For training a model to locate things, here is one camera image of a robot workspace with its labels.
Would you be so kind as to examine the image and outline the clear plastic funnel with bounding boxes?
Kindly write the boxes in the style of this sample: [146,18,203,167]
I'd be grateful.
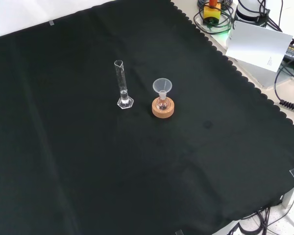
[152,78,173,98]

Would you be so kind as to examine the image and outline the small round-bottom glass flask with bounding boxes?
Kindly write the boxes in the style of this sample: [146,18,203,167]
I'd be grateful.
[156,90,169,111]

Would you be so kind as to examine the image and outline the black coiled cable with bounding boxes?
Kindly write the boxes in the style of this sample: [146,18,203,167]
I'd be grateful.
[274,61,294,112]

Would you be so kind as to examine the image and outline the clear glass graduated cylinder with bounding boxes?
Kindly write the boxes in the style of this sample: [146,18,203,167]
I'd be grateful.
[114,60,135,110]

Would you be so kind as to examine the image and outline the black cable loops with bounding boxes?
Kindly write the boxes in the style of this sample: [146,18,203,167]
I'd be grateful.
[193,0,235,35]

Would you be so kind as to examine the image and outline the black floor cable bundle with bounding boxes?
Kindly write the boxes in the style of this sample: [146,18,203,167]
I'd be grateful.
[226,207,294,235]

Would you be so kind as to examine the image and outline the pale board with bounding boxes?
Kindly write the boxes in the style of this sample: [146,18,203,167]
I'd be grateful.
[225,20,294,73]

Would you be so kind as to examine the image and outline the cork ring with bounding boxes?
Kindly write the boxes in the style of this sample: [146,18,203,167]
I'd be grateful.
[151,96,175,118]

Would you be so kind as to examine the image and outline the yellow stop button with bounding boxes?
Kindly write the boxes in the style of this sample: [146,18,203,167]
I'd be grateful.
[203,0,222,26]

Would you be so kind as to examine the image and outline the pale grey box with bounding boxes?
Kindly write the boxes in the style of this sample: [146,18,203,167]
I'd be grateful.
[229,57,284,89]

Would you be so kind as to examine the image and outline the aluminium bracket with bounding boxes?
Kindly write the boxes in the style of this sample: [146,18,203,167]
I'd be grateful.
[281,182,294,209]

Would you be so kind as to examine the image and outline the black cloth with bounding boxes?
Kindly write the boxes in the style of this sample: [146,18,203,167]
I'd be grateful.
[0,0,294,235]

